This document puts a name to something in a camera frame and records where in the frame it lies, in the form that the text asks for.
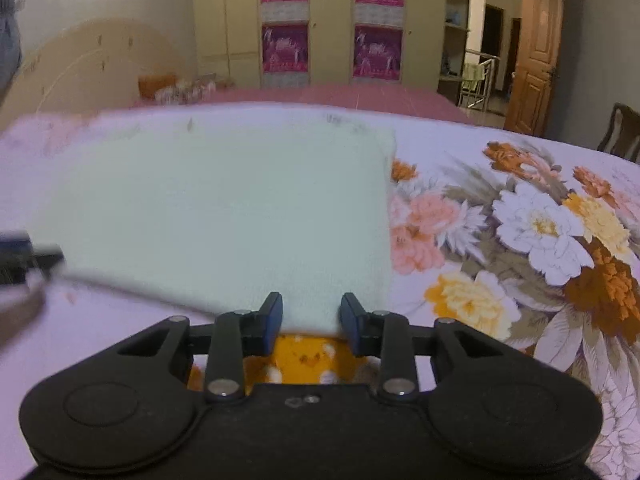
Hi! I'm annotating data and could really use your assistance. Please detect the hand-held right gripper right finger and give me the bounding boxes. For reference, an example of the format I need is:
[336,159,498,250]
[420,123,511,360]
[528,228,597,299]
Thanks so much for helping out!
[340,291,506,403]

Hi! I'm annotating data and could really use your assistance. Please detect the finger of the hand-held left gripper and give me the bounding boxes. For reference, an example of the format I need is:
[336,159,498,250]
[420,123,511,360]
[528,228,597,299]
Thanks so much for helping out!
[0,230,66,286]

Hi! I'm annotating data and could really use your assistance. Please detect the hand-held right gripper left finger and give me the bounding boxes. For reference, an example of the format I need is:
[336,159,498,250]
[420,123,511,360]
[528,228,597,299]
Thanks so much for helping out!
[117,291,284,403]

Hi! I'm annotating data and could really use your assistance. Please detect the pale green knit sweater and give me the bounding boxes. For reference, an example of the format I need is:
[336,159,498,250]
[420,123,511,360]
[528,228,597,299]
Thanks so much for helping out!
[30,110,398,336]

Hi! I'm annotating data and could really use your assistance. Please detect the person's left forearm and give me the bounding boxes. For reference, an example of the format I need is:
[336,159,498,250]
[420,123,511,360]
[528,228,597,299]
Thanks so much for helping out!
[0,275,48,351]

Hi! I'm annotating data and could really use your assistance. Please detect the purple floral bedsheet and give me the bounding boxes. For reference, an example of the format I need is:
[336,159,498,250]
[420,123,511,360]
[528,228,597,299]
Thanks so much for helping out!
[0,102,640,480]

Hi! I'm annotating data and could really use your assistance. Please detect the cream arched headboard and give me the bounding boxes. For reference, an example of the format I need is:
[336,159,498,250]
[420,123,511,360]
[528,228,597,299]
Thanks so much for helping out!
[0,17,186,133]

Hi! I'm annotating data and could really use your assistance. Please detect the orange pillow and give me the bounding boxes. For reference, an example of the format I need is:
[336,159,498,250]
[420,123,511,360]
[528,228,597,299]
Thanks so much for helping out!
[137,74,178,101]

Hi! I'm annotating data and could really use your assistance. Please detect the floral pillow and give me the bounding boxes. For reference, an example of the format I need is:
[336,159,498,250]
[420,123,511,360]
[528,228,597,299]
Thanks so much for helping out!
[155,76,218,106]

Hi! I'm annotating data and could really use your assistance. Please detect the grey-blue curtain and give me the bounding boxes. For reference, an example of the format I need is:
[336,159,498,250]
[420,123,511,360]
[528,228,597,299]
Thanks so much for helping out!
[0,0,23,96]

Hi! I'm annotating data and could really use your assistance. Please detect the pink bedsheet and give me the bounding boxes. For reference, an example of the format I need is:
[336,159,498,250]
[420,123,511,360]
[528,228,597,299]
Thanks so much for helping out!
[132,82,473,123]

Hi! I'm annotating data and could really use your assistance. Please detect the beige wardrobe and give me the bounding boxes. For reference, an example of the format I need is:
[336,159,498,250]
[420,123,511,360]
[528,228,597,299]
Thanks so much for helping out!
[191,0,473,106]

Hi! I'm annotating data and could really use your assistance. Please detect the brown wooden door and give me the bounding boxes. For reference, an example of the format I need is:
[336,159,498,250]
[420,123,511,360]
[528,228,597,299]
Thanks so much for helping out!
[504,0,566,136]

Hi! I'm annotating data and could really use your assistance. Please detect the dark wooden chair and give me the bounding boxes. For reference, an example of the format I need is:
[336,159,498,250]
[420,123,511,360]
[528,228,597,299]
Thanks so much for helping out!
[597,102,640,163]

